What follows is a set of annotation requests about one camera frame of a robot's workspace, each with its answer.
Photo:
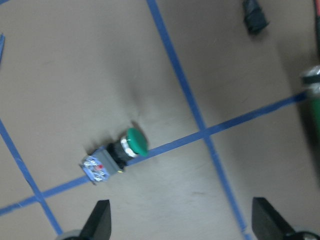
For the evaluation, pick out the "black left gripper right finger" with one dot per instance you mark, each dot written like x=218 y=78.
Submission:
x=267 y=223

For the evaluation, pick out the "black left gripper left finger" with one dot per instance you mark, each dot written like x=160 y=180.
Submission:
x=99 y=224

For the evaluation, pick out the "green push button switch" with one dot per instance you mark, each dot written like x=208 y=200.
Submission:
x=111 y=159

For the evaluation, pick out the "green conveyor belt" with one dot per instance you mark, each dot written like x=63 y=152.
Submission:
x=310 y=80

